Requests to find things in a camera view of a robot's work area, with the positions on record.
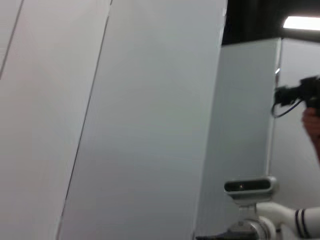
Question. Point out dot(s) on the ceiling light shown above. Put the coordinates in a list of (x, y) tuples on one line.
[(302, 22)]

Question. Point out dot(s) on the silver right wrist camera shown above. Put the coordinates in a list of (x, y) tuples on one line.
[(250, 186)]

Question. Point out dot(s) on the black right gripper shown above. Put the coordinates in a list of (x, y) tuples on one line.
[(232, 236)]

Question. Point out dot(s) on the bystander hand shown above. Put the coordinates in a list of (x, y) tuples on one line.
[(312, 122)]

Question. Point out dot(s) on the bystander forearm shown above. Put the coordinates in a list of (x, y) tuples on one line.
[(317, 147)]

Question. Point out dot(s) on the black handheld device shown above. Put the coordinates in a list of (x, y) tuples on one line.
[(310, 87)]

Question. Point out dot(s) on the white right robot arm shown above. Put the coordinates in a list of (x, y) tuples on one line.
[(275, 212)]

